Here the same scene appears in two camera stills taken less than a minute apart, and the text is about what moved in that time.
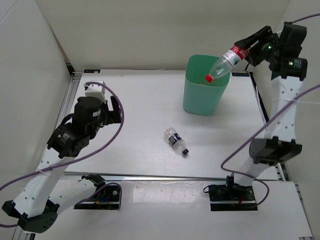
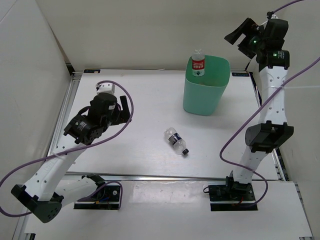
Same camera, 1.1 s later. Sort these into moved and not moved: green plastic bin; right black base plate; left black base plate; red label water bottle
Moved: red label water bottle
Not moved: right black base plate; green plastic bin; left black base plate
